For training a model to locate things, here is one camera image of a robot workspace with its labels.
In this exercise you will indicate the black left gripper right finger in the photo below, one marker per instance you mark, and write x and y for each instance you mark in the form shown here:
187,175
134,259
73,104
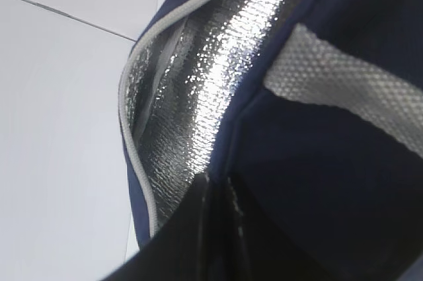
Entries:
235,257

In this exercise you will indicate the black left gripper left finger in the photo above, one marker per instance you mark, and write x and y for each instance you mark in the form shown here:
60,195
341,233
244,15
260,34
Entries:
179,251

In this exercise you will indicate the navy insulated lunch bag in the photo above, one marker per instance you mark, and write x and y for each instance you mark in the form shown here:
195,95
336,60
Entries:
315,104

